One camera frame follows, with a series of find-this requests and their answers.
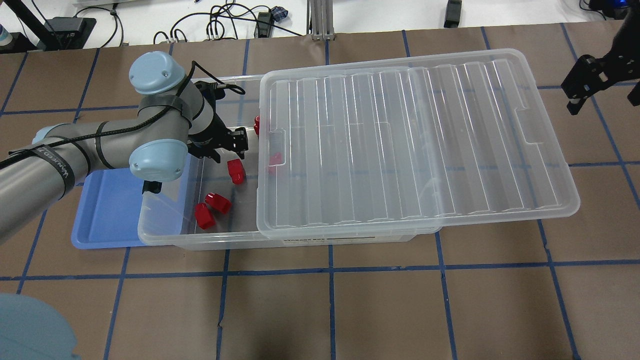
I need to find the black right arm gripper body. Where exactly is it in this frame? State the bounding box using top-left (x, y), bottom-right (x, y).
top-left (561, 50), bottom-right (640, 116)

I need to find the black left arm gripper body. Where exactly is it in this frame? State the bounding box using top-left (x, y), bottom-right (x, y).
top-left (188, 115), bottom-right (249, 158)

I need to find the red block with peg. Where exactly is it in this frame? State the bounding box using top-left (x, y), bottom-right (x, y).
top-left (226, 158), bottom-right (247, 185)

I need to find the clear plastic box lid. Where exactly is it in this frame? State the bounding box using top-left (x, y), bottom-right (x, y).
top-left (256, 48), bottom-right (581, 240)

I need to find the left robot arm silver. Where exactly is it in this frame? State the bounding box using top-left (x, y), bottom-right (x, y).
top-left (0, 51), bottom-right (249, 243)

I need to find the clear plastic storage box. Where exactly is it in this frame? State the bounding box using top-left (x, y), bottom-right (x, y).
top-left (138, 70), bottom-right (441, 251)

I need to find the red block middle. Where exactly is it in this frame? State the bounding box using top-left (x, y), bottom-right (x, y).
top-left (267, 152), bottom-right (287, 177)

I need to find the red block front pair right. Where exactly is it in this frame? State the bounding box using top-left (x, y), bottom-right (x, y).
top-left (205, 193), bottom-right (233, 215)

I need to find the red block pair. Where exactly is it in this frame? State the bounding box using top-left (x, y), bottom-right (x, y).
top-left (194, 202), bottom-right (217, 230)
top-left (205, 193), bottom-right (233, 215)

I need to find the red block front pair left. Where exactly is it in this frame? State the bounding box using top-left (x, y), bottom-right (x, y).
top-left (194, 202), bottom-right (217, 230)

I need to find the blue plastic tray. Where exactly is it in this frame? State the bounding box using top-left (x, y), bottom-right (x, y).
top-left (70, 169), bottom-right (197, 249)

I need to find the black power adapter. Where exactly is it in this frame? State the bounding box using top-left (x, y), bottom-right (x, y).
top-left (443, 0), bottom-right (463, 28)

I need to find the red block at back wall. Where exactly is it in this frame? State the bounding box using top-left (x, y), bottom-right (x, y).
top-left (253, 115), bottom-right (261, 137)

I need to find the black box latch handle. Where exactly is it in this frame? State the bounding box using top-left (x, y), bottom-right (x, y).
top-left (142, 180), bottom-right (163, 194)

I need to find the aluminium frame post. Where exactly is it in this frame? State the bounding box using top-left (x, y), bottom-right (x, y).
top-left (306, 0), bottom-right (336, 42)

